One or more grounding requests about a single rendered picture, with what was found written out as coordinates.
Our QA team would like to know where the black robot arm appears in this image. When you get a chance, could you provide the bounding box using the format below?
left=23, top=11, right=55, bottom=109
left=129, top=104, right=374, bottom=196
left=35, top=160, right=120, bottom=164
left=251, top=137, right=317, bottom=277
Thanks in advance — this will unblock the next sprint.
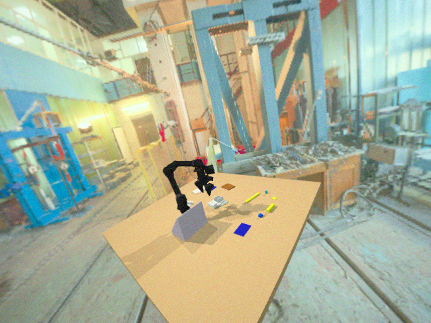
left=163, top=159, right=215, bottom=214

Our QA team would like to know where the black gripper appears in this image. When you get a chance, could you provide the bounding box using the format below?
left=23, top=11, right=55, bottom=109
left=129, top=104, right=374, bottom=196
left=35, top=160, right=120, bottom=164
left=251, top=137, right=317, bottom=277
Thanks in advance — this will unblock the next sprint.
left=195, top=175, right=214, bottom=196

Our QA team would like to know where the orange flat plate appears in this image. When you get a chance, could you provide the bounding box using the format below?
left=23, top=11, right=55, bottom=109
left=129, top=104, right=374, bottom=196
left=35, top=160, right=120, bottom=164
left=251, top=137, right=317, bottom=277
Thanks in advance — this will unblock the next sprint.
left=222, top=183, right=235, bottom=190

